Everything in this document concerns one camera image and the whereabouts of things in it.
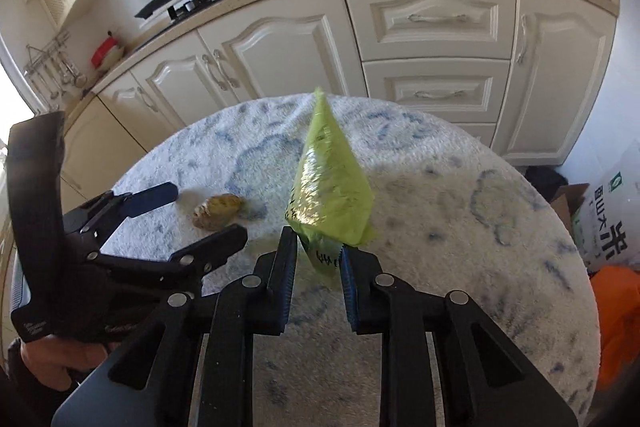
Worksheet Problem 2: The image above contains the set of hanging metal utensils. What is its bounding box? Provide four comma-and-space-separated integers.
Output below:
30, 52, 88, 100

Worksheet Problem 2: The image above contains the metal wall utensil rack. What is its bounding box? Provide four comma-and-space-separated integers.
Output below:
24, 32, 71, 68

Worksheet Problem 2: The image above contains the small brown packet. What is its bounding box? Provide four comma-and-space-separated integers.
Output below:
192, 193, 246, 230

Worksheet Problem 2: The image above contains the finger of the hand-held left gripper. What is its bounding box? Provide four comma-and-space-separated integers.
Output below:
97, 223, 249, 289
62, 182, 179, 248

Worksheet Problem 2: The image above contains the cardboard box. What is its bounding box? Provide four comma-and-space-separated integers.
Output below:
550, 183, 591, 233

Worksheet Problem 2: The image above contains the medium cream cabinet drawer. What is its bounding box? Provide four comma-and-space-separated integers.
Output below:
362, 59, 511, 125

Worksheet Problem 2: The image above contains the white rice sack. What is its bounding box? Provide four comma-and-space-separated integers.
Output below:
570, 152, 640, 268

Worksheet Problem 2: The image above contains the large cream cabinet drawer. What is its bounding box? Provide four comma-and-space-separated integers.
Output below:
341, 0, 517, 60

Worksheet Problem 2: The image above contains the small cream cabinet drawer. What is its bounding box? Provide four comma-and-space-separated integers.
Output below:
450, 123, 498, 148

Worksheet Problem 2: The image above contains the dark cloth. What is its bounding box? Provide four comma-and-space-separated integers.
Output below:
522, 164, 571, 205

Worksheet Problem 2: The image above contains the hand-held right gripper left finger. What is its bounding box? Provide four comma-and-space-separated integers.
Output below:
50, 226, 300, 427

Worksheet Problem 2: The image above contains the red container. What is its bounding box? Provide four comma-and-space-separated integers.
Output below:
91, 37, 118, 68

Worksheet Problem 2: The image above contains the yellow-green triangular packet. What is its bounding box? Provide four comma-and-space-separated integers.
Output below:
284, 88, 377, 288

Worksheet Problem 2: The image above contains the cream kitchen base cabinet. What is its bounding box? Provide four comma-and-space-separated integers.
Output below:
0, 0, 621, 218

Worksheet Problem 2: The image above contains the window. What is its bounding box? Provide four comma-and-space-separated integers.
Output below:
0, 52, 38, 118

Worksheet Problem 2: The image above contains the person's left hand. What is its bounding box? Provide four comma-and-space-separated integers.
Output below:
7, 334, 110, 393

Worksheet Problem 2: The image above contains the orange plastic bag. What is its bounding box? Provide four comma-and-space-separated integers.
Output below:
590, 264, 640, 390

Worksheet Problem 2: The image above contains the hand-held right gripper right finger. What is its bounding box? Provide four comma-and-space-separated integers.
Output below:
340, 243, 581, 427

